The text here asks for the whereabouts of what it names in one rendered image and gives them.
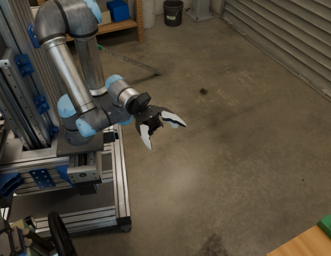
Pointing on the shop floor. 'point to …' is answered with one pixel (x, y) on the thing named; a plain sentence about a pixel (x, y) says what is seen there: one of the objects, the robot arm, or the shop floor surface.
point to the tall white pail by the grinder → (148, 13)
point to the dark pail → (173, 12)
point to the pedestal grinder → (200, 10)
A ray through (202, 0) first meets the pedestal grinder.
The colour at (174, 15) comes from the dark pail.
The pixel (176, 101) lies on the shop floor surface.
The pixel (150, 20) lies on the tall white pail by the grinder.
